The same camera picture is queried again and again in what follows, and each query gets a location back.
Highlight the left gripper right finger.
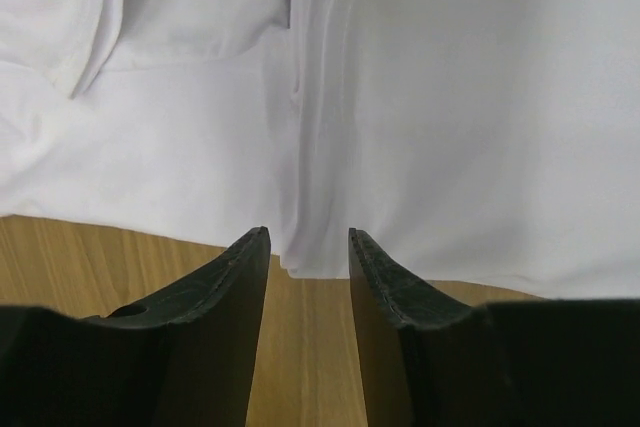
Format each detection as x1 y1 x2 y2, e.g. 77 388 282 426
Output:
348 229 639 426

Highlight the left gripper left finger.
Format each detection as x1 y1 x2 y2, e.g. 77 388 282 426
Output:
1 227 271 426

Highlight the white t shirt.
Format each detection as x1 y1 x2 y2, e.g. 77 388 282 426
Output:
1 0 639 298

